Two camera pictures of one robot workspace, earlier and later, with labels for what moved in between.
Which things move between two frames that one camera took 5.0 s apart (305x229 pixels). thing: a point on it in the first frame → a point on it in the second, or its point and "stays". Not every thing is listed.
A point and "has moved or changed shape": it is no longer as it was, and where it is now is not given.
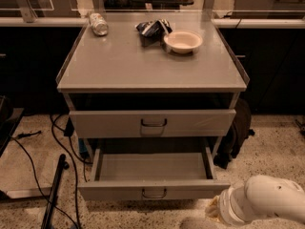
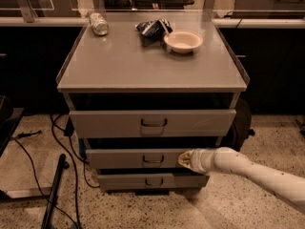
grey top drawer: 152,123 stays
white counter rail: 28,21 stays
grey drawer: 152,176 has moved or changed shape
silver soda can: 98,24 stays
